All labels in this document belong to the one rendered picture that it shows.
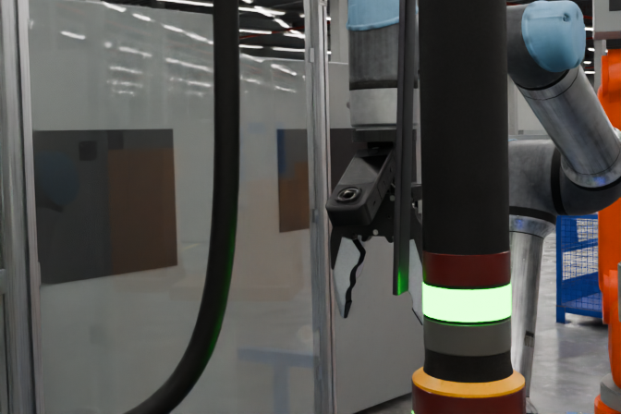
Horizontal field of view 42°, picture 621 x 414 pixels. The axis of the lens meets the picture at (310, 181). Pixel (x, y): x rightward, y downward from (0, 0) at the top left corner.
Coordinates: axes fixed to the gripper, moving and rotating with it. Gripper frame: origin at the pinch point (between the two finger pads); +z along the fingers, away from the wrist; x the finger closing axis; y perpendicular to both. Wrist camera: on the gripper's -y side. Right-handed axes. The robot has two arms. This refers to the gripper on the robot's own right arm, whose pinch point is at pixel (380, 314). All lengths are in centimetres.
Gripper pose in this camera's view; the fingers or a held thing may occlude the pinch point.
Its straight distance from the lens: 90.0
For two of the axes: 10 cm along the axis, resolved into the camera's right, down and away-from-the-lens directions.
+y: 4.6, -0.6, 8.8
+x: -8.9, 0.0, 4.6
